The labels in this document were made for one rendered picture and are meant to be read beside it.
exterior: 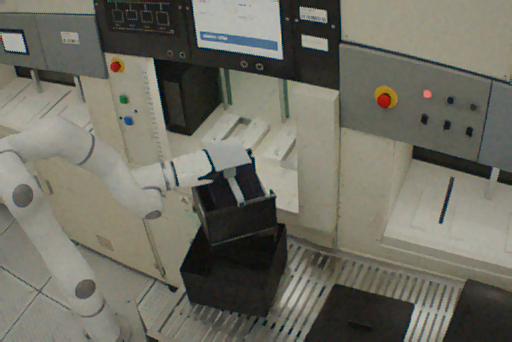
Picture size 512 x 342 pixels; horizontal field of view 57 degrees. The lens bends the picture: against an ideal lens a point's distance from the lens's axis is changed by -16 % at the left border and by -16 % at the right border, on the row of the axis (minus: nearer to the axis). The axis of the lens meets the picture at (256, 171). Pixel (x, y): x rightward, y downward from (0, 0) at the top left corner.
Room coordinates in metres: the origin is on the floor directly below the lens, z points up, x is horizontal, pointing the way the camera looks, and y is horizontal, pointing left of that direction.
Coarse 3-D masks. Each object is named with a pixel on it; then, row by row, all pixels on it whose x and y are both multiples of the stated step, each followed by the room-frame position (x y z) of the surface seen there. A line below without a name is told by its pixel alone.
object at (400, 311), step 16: (336, 288) 1.00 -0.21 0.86; (352, 288) 0.99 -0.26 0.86; (336, 304) 0.93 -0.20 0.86; (352, 304) 0.92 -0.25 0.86; (368, 304) 0.91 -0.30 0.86; (384, 304) 0.90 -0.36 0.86; (400, 304) 0.89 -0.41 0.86; (320, 320) 0.88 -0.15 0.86; (336, 320) 0.87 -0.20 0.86; (352, 320) 0.84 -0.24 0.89; (368, 320) 0.85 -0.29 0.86; (384, 320) 0.84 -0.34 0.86; (400, 320) 0.83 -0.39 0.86; (320, 336) 0.82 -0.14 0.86; (336, 336) 0.81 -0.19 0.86; (352, 336) 0.80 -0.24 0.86; (368, 336) 0.79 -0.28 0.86; (384, 336) 0.78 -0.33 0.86; (400, 336) 0.77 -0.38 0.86
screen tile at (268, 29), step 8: (240, 0) 1.41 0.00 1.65; (240, 8) 1.41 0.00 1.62; (248, 8) 1.40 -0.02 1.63; (256, 8) 1.39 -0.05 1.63; (264, 8) 1.37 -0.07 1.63; (272, 8) 1.36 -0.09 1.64; (264, 16) 1.37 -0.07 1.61; (272, 16) 1.36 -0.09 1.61; (240, 24) 1.41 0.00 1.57; (248, 24) 1.40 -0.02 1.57; (256, 24) 1.39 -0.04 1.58; (264, 24) 1.37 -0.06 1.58; (272, 24) 1.36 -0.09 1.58; (248, 32) 1.40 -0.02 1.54; (256, 32) 1.39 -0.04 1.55; (264, 32) 1.38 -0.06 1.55; (272, 32) 1.36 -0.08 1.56
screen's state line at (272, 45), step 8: (200, 32) 1.48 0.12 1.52; (208, 32) 1.47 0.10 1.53; (216, 32) 1.46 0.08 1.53; (208, 40) 1.47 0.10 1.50; (216, 40) 1.46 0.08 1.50; (224, 40) 1.44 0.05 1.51; (232, 40) 1.43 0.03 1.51; (240, 40) 1.42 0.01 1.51; (248, 40) 1.40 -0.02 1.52; (256, 40) 1.39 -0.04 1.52; (264, 40) 1.38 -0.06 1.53; (272, 40) 1.36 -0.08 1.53; (264, 48) 1.38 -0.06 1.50; (272, 48) 1.37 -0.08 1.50
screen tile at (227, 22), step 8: (200, 0) 1.48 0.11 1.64; (208, 0) 1.46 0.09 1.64; (216, 0) 1.45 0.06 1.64; (224, 0) 1.43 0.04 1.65; (200, 8) 1.48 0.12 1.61; (208, 8) 1.46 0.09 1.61; (216, 8) 1.45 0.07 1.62; (224, 8) 1.44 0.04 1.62; (200, 16) 1.48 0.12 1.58; (224, 16) 1.44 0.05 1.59; (232, 16) 1.42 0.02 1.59; (200, 24) 1.48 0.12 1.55; (208, 24) 1.47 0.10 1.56; (216, 24) 1.45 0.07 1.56; (224, 24) 1.44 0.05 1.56; (232, 24) 1.43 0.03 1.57
